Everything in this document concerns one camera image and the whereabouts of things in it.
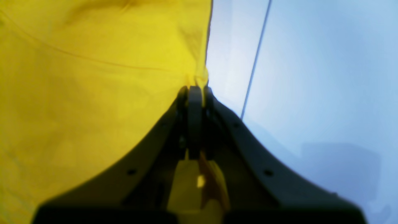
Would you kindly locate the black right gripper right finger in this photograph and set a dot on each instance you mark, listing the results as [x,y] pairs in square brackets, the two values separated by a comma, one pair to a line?
[257,188]

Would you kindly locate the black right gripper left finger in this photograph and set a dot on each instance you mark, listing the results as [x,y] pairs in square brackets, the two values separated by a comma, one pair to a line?
[136,188]

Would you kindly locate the yellow T-shirt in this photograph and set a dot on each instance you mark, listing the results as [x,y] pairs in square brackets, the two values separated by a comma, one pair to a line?
[82,82]

